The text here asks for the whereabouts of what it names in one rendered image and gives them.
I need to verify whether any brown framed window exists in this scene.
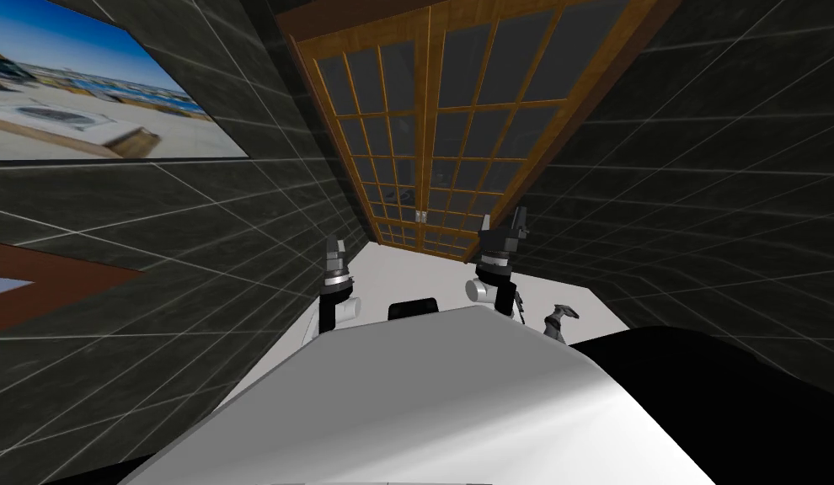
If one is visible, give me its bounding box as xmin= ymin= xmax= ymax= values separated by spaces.
xmin=0 ymin=240 xmax=146 ymax=338

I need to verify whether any wooden glass-paned door leaf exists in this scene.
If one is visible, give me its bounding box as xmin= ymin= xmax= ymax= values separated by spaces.
xmin=420 ymin=0 xmax=655 ymax=264
xmin=294 ymin=8 xmax=433 ymax=254

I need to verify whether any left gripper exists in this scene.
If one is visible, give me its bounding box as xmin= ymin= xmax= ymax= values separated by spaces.
xmin=324 ymin=235 xmax=350 ymax=274

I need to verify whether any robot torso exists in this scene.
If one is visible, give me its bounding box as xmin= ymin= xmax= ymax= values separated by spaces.
xmin=116 ymin=297 xmax=718 ymax=485

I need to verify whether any seaside view window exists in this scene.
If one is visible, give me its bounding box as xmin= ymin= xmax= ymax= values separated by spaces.
xmin=0 ymin=0 xmax=250 ymax=163

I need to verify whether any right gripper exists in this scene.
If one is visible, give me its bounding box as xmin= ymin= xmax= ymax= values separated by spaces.
xmin=477 ymin=205 xmax=531 ymax=257

